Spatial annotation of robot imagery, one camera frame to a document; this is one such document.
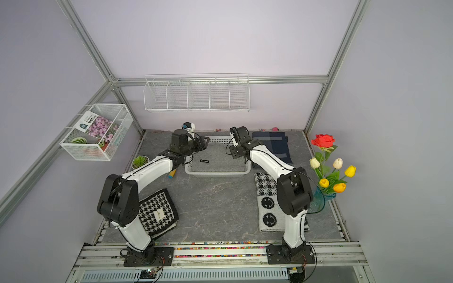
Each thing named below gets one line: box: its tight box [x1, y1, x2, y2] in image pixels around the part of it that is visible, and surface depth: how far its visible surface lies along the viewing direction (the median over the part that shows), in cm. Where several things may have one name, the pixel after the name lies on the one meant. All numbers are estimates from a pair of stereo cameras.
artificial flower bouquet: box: [309, 133, 357, 194], surface depth 69 cm
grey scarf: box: [191, 142, 247, 173], surface depth 101 cm
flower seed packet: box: [74, 110, 120, 144], surface depth 76 cm
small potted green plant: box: [130, 155, 150, 170], surface depth 96 cm
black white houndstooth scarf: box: [138, 188, 179, 239], surface depth 82 cm
